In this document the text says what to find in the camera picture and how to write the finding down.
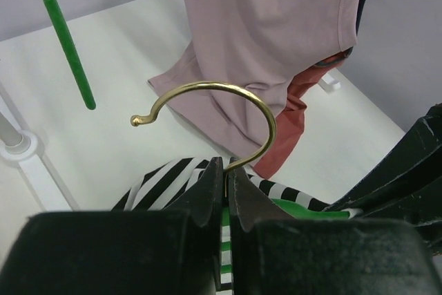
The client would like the black white striped tank top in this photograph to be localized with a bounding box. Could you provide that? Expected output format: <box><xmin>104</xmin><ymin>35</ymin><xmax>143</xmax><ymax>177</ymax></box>
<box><xmin>110</xmin><ymin>157</ymin><xmax>363</xmax><ymax>291</ymax></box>

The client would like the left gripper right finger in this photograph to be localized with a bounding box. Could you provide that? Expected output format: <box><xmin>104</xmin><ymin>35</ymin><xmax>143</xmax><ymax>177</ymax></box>
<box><xmin>227</xmin><ymin>169</ymin><xmax>441</xmax><ymax>294</ymax></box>

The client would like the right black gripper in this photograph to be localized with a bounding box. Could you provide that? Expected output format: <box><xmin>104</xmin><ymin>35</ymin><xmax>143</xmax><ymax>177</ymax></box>
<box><xmin>325</xmin><ymin>104</ymin><xmax>441</xmax><ymax>256</ymax></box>

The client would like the metal clothes rack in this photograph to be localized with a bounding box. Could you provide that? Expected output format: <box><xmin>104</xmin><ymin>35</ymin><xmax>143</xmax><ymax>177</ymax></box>
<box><xmin>0</xmin><ymin>66</ymin><xmax>343</xmax><ymax>211</ymax></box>

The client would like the pink tank top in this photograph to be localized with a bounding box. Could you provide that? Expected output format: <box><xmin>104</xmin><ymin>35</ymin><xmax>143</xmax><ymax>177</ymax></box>
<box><xmin>147</xmin><ymin>0</ymin><xmax>376</xmax><ymax>158</ymax></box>

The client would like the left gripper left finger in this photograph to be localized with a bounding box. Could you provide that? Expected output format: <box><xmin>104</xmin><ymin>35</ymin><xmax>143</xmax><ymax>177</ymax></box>
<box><xmin>1</xmin><ymin>158</ymin><xmax>223</xmax><ymax>294</ymax></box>

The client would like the rust red tank top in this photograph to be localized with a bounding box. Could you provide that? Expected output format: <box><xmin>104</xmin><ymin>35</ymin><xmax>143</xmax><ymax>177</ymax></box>
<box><xmin>253</xmin><ymin>0</ymin><xmax>384</xmax><ymax>178</ymax></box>

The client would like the green hanger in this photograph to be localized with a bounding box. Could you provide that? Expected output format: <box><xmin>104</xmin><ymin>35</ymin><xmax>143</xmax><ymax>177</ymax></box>
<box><xmin>129</xmin><ymin>81</ymin><xmax>360</xmax><ymax>275</ymax></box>
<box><xmin>42</xmin><ymin>0</ymin><xmax>96</xmax><ymax>110</ymax></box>

